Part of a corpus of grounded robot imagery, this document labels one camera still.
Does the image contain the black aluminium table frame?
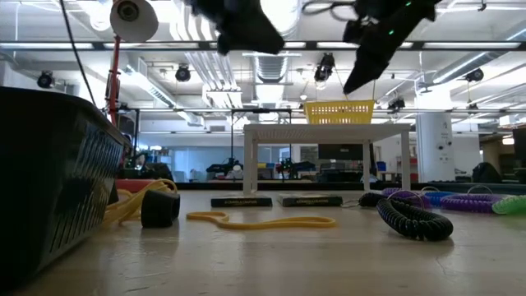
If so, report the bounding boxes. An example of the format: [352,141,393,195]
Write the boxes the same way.
[172,180,526,196]

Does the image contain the red desk lamp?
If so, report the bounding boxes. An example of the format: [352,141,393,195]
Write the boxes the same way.
[106,0,168,194]

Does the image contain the purple coil wrist keychain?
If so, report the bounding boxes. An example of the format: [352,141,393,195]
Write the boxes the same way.
[381,187,432,209]
[438,184,505,214]

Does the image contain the black coil wrist keychain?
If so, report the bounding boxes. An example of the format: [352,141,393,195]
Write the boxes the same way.
[376,190,454,242]
[358,192,390,208]

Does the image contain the yellow plastic basket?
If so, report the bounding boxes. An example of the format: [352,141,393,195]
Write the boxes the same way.
[302,99,376,125]

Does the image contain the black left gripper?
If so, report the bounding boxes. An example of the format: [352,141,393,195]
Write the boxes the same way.
[183,0,285,57]

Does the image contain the black hanging cable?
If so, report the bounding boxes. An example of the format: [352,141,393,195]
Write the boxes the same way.
[58,0,99,107]

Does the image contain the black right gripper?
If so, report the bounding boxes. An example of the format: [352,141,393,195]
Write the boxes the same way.
[343,0,443,95]

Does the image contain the green coil wrist keychain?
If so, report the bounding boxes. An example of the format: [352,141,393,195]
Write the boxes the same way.
[491,195,526,215]

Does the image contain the black plastic basket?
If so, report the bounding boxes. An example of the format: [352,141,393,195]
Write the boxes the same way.
[0,85,133,289]

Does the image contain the yellow rubber band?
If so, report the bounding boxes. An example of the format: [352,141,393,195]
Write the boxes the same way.
[122,178,178,206]
[187,210,337,230]
[102,192,145,227]

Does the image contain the black bag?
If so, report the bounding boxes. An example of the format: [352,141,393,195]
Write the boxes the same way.
[472,162,503,184]

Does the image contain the black background monitor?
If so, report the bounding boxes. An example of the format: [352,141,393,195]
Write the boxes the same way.
[318,143,365,161]

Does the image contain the white perforated riser shelf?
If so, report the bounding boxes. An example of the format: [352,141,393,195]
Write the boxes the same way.
[242,123,412,197]

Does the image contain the white round column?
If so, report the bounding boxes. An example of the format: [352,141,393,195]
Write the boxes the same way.
[415,113,456,183]

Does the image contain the black ceiling light rail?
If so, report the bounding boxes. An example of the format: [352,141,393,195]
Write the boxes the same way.
[0,39,526,52]

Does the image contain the blue coil wrist keychain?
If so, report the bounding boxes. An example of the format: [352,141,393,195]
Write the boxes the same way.
[422,191,455,208]

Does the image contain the silver ventilation duct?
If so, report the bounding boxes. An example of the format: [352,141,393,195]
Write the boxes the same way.
[254,55,288,83]

